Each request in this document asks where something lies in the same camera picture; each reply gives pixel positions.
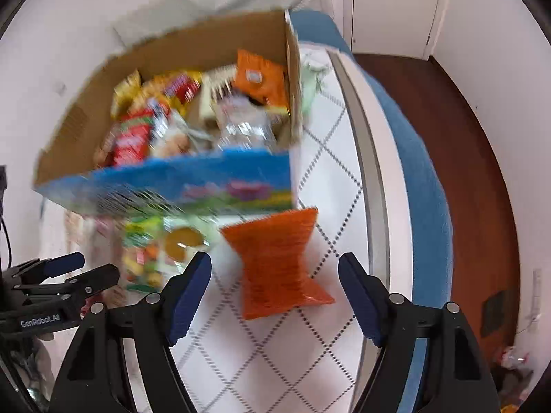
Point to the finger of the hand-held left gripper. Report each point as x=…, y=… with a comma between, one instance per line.
x=64, y=262
x=99, y=277

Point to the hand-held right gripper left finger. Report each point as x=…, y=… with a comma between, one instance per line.
x=189, y=297

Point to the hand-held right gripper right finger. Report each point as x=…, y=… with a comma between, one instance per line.
x=359, y=297

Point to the green candy packet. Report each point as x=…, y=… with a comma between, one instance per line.
x=142, y=258

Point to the red braised egg packet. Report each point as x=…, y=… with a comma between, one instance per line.
x=185, y=241

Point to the orange crinkled snack packet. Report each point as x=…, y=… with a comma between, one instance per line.
x=275, y=262

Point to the blue printed cardboard box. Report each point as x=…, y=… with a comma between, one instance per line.
x=215, y=176

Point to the small red snack packet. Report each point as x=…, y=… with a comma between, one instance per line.
x=129, y=142

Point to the small yellow snack packet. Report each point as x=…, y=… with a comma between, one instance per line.
x=125, y=94

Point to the clear bread packet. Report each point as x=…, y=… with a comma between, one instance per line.
x=245, y=124

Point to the yellow instant noodle packet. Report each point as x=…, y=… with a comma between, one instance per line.
x=176, y=86

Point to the orange stick snack packet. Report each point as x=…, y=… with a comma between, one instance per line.
x=258, y=77

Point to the dark square object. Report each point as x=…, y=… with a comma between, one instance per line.
x=493, y=314

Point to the pile of floor clutter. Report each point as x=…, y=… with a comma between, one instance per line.
x=514, y=361

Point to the white power strip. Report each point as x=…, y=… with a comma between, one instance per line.
x=537, y=292

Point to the white door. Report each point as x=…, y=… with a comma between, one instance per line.
x=396, y=4

